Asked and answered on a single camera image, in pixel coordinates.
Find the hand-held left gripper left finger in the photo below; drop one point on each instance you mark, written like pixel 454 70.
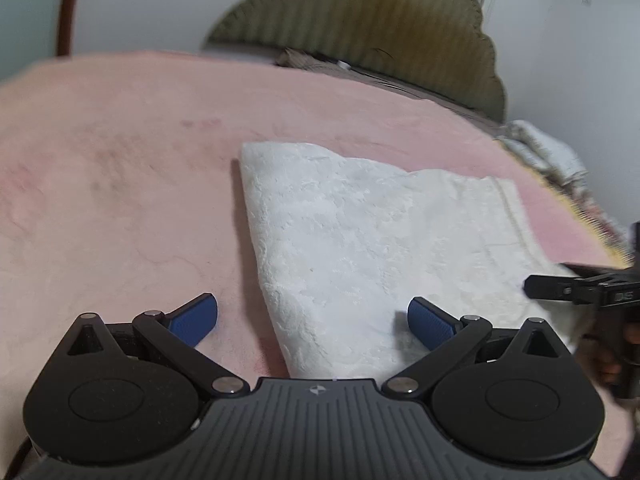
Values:
pixel 196 321

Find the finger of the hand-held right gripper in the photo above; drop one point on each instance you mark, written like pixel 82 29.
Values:
pixel 550 287
pixel 587 269

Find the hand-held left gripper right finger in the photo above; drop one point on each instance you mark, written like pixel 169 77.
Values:
pixel 429 321

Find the white pants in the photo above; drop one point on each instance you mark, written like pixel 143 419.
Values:
pixel 360 250

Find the person's right hand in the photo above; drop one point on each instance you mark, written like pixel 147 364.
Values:
pixel 607 360

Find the pink bed blanket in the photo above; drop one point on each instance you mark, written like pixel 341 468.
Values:
pixel 125 185

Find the olive padded headboard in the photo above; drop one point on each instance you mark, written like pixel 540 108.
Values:
pixel 380 15

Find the pale sliding wardrobe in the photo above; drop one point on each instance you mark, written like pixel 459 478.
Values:
pixel 27 15

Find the brown wooden door frame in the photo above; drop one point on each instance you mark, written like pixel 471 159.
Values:
pixel 69 5

